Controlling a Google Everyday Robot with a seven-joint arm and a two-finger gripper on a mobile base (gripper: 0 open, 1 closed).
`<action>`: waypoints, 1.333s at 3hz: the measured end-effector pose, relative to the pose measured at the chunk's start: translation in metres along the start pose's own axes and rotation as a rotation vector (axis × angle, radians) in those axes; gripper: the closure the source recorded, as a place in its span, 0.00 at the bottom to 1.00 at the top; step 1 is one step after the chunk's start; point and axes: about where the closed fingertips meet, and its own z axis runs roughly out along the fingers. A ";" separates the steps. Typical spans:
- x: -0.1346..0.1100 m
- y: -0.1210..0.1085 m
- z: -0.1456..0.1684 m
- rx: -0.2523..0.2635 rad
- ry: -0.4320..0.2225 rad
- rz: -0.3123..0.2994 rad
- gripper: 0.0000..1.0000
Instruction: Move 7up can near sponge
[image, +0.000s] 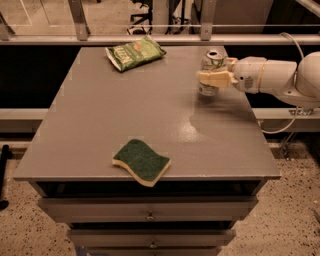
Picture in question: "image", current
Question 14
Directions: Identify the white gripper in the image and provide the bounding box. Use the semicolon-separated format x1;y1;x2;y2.
198;57;267;94

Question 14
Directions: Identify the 7up soda can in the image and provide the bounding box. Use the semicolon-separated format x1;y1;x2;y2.
198;49;226;97

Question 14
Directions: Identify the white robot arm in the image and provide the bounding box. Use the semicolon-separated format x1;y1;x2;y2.
198;52;320;109

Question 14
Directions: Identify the green and yellow sponge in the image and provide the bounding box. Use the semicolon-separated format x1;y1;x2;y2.
112;139;171;187

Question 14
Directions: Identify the metal railing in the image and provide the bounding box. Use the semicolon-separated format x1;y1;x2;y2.
0;0;320;46

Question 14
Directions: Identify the grey drawer cabinet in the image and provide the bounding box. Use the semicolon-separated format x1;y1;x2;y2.
14;47;280;256

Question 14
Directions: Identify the green chip bag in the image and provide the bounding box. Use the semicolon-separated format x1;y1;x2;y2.
105;36;166;72

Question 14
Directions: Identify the black office chair base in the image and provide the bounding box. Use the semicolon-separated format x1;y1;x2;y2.
127;0;153;35

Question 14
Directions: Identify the top grey drawer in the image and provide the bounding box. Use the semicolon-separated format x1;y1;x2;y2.
39;196;258;223

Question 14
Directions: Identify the grey drawer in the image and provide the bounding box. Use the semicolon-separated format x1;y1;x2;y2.
39;196;258;223
68;229;235;248

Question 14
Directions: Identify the metal drawer knob upper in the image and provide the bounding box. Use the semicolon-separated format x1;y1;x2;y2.
145;212;156;222

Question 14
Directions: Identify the metal drawer knob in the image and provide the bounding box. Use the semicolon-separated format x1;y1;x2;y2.
145;212;156;222
149;241;158;249

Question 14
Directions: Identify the metal drawer knob lower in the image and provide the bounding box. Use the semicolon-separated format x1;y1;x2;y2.
149;241;158;249

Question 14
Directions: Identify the black stand left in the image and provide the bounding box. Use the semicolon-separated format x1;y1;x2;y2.
0;145;13;211

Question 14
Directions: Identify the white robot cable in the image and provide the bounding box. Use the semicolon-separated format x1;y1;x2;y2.
260;31;305;135

